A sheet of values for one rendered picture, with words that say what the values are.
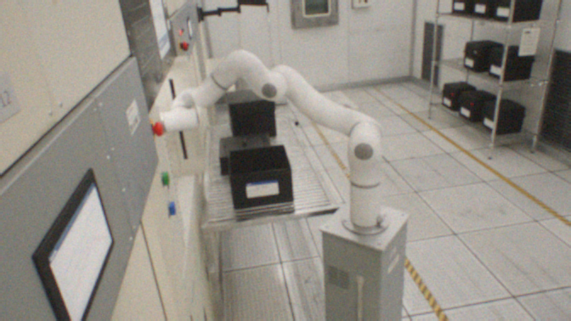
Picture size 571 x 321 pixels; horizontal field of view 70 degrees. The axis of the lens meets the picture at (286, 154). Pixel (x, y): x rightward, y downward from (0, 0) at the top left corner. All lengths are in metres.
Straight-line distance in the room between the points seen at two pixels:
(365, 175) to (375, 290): 0.47
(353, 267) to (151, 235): 0.91
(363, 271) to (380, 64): 5.03
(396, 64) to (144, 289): 5.80
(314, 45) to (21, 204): 5.77
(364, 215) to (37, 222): 1.31
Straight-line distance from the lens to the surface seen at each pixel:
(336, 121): 1.50
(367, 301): 1.79
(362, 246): 1.62
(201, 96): 1.61
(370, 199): 1.60
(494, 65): 4.21
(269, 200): 1.84
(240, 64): 1.52
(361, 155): 1.45
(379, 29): 6.36
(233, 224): 1.77
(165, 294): 1.15
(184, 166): 1.97
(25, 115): 0.52
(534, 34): 4.03
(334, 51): 6.20
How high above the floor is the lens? 1.72
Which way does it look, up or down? 24 degrees down
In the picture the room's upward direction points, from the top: 5 degrees counter-clockwise
